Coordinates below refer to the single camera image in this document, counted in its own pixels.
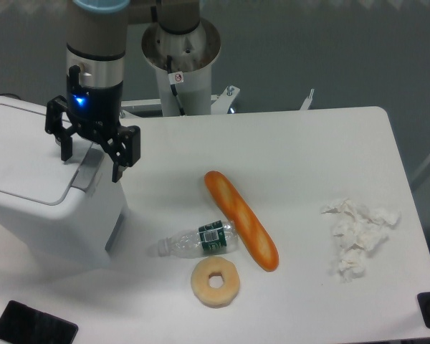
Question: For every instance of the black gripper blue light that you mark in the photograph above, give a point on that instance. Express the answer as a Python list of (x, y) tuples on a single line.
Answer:
[(94, 115)]

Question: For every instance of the white trash can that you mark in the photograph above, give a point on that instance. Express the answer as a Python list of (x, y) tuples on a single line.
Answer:
[(72, 208)]

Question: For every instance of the black smartphone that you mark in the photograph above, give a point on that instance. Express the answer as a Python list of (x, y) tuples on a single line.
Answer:
[(20, 323)]

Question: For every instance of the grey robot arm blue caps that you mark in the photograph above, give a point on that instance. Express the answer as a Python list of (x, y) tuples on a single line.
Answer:
[(96, 47)]

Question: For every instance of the clear plastic bottle green label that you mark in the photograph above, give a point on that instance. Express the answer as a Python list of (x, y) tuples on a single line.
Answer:
[(218, 237)]

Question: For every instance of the orange baguette bread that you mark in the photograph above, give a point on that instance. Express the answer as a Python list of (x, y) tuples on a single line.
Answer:
[(253, 234)]

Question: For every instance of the beige donut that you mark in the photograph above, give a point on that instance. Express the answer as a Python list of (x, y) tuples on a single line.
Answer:
[(215, 281)]

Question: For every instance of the crumpled white tissue paper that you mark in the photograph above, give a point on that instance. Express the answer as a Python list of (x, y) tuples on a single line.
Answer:
[(358, 231)]

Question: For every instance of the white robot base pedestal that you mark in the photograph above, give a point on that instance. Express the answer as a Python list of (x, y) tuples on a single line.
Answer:
[(183, 68)]

